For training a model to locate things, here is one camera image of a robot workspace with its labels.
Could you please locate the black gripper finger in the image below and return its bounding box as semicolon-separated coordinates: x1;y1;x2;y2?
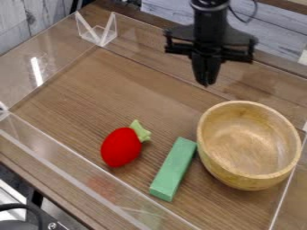
206;57;221;84
192;53;206;85

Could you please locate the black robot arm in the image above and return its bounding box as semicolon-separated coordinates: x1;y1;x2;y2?
162;0;257;87

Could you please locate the clear acrylic tray wall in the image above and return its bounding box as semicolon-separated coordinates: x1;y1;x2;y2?
0;102;200;230

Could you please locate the clear acrylic corner bracket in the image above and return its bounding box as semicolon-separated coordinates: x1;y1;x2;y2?
74;12;117;48

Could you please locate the light wooden bowl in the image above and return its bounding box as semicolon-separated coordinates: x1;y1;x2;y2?
196;101;301;191

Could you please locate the green rectangular block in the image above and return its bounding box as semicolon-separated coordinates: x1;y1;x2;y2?
148;137;196;202

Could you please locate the black cable lower left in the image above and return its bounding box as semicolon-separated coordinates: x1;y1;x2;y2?
0;203;41;230

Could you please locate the red plush strawberry toy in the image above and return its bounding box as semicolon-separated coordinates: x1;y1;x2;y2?
99;119;150;167

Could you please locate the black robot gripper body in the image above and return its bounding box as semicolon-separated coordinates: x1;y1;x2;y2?
162;24;257;63

